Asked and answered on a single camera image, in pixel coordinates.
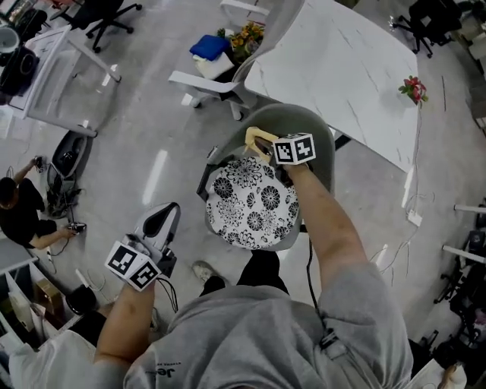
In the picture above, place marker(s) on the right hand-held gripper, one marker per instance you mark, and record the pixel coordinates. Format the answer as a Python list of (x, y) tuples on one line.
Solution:
[(294, 150)]

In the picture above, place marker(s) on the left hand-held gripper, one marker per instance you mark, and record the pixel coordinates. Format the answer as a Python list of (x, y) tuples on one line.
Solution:
[(133, 266)]

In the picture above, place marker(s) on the yellow cleaning cloth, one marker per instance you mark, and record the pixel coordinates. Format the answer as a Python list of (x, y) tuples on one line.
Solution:
[(252, 135)]

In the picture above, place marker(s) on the grey chair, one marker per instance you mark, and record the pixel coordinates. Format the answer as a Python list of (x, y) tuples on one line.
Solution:
[(296, 117)]

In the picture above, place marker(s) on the person's right forearm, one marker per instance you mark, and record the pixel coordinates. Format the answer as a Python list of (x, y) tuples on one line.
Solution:
[(330, 235)]

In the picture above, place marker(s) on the person's left forearm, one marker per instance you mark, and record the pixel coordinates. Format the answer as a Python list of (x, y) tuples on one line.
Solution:
[(121, 323)]

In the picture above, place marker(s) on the white office chair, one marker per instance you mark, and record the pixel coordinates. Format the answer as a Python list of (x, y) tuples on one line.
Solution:
[(205, 85)]

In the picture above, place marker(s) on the black office chair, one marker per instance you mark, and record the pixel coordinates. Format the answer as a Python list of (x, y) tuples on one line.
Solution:
[(433, 19), (98, 11), (467, 304)]

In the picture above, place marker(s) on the person's left white shoe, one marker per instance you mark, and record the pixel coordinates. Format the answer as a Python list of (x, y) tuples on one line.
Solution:
[(201, 270)]

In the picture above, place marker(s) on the black and white floral cushion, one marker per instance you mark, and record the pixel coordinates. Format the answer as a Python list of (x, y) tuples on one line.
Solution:
[(243, 212)]

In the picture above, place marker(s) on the person's left leg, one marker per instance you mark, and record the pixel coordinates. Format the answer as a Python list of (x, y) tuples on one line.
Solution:
[(212, 285)]

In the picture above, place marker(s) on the person's leg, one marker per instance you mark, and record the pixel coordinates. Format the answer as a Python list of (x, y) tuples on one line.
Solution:
[(212, 285), (262, 269)]

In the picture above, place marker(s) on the small black handheld device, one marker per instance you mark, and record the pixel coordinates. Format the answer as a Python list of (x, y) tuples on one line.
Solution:
[(77, 227)]

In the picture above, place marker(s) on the white folded cloth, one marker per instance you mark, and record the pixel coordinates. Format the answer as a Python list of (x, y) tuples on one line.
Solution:
[(214, 66)]

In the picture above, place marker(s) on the white marble table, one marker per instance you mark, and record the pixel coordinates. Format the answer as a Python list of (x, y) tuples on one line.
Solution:
[(334, 68)]

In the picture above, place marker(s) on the black round bin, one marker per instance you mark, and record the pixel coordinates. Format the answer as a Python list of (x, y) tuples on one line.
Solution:
[(80, 300)]

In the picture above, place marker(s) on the person's right leg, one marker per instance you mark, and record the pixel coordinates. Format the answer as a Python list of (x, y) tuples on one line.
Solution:
[(262, 269)]

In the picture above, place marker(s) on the orange flower bouquet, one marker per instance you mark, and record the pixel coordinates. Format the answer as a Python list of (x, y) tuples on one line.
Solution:
[(243, 36)]

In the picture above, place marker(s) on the blue folded cloth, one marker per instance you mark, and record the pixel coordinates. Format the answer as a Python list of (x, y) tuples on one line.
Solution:
[(209, 45)]

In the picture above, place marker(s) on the grey hard-shell equipment backpack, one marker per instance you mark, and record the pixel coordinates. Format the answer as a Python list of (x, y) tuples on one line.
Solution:
[(62, 152)]

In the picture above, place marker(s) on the brown cardboard box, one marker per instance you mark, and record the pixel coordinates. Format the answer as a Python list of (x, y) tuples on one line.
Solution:
[(47, 298)]

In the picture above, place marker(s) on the person's grey T-shirt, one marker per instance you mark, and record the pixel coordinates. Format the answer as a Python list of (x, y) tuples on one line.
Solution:
[(247, 342)]

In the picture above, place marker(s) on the white shelving unit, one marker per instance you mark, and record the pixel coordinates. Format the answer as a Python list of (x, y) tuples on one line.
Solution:
[(17, 264)]

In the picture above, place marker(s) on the potted red flowers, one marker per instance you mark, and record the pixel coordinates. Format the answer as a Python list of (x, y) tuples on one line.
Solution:
[(414, 88)]

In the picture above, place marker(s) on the white paper bag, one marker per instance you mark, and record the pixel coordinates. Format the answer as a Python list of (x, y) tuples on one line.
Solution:
[(21, 311)]

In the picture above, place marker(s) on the white desk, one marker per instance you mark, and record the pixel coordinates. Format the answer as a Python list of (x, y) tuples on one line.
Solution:
[(49, 87)]

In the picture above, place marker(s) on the black shirt clip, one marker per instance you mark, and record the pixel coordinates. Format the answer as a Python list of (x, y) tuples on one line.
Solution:
[(328, 340)]

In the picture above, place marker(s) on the black round device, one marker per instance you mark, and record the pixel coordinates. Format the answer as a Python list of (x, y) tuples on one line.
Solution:
[(19, 70)]

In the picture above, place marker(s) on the white round lamp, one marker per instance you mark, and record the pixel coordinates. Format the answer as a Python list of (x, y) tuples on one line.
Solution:
[(7, 40)]

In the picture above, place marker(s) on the white metal desk frame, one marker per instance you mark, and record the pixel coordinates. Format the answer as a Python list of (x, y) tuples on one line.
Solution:
[(463, 253)]

